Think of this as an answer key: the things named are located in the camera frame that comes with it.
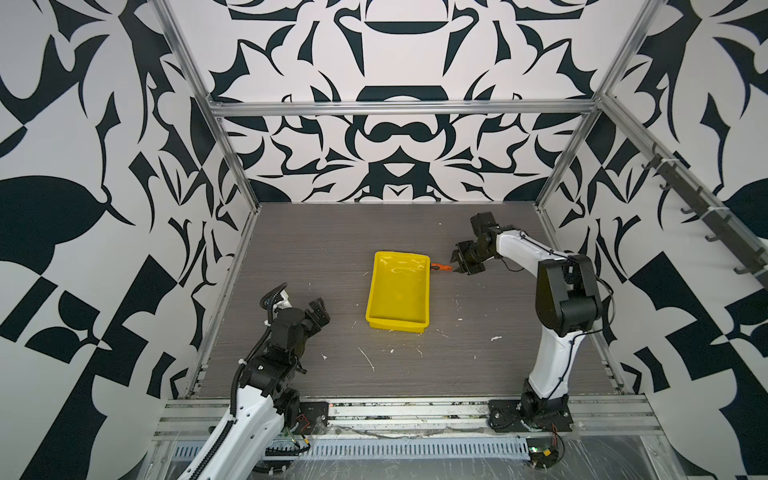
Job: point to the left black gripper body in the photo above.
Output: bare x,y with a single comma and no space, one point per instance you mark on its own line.
305,331

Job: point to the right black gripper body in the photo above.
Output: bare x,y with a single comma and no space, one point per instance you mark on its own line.
485,257

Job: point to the orange handled screwdriver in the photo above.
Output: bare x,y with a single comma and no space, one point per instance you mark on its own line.
441,267

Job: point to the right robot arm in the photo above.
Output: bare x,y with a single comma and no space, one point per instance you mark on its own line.
567,303

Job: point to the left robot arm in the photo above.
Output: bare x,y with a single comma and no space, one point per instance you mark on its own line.
262,405

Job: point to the yellow plastic bin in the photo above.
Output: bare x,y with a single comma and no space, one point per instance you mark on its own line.
399,297

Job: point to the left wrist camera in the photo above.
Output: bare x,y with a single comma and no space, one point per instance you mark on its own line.
272,298

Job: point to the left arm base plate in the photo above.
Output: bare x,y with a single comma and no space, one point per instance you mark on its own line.
306,418

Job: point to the aluminium front rail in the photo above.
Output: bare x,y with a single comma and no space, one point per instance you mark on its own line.
407,417

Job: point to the white slotted cable duct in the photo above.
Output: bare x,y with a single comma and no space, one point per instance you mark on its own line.
406,449

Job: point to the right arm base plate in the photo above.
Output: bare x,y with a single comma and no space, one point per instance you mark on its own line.
530,414

